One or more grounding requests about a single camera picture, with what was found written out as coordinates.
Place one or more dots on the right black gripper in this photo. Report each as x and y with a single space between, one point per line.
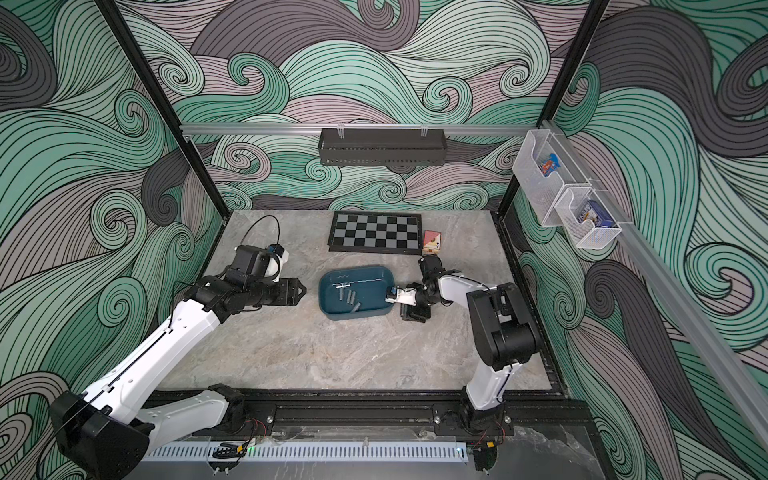
420 312

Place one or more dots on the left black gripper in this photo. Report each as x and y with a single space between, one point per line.
288 291

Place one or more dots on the teal plastic storage tray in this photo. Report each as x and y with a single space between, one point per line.
369 283

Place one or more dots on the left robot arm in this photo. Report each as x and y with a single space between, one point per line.
107 431

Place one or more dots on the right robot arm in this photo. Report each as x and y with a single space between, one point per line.
503 331

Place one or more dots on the small red card box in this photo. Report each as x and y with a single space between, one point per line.
431 242

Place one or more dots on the blue box in bin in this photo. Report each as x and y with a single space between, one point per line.
596 213

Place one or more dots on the black grey chessboard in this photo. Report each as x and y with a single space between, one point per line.
376 232

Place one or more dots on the blue red item in bin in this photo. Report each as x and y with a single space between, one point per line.
549 164

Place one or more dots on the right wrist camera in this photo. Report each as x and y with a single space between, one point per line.
405 296

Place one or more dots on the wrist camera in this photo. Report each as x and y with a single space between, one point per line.
255 264
405 296

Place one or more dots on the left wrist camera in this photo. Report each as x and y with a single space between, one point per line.
255 264

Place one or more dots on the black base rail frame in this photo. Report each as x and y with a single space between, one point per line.
444 412

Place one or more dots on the black wall shelf tray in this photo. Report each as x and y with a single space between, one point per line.
389 148

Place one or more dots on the upper clear wall bin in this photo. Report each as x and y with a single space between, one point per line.
542 192

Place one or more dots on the clear wall bin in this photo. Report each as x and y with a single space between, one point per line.
587 222
542 192

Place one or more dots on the lower clear wall bin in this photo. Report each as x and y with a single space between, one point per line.
587 222

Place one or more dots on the white slotted cable duct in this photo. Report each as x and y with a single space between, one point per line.
313 451

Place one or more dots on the aluminium rail back wall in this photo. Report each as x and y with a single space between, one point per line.
305 129

